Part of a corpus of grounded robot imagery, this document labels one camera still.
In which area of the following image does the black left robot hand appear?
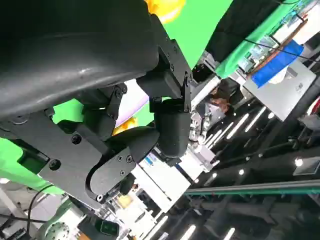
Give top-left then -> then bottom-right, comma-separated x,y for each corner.
0,0 -> 194,210

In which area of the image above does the orange white toy bread roll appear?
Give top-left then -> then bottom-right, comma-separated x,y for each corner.
144,0 -> 187,25
111,116 -> 139,137

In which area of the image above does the lilac plate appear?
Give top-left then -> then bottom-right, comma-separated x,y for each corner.
115,84 -> 151,127

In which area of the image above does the person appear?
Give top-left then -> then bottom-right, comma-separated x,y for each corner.
119,173 -> 140,197
193,77 -> 245,141

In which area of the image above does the green fabric sheet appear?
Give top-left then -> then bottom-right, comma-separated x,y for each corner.
214,0 -> 303,79

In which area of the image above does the black curtain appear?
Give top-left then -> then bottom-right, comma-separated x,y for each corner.
204,0 -> 305,62

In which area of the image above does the blue cloth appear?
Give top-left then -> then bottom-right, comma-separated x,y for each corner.
251,41 -> 305,89

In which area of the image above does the grey machine box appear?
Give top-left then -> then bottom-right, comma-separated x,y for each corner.
242,59 -> 317,122

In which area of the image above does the thin black cable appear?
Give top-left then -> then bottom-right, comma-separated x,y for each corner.
0,183 -> 55,240

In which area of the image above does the long black cable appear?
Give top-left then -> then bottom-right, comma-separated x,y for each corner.
243,38 -> 320,61

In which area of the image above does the aluminium frame rail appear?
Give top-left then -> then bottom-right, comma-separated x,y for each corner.
186,179 -> 320,196

